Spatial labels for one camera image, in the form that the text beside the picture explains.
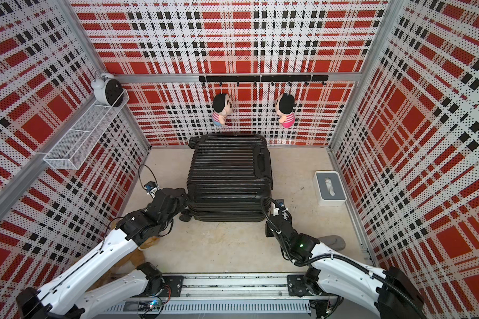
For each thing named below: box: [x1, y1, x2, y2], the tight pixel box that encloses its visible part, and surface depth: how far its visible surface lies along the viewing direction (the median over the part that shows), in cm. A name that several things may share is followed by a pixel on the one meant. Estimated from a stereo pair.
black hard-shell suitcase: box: [179, 133, 274, 222], surface depth 84 cm
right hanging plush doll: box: [274, 93, 297, 129], surface depth 97 cm
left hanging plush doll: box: [212, 93, 234, 127], surface depth 95 cm
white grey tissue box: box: [313, 170, 348, 207], surface depth 98 cm
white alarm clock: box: [90, 72, 125, 108], surface depth 80 cm
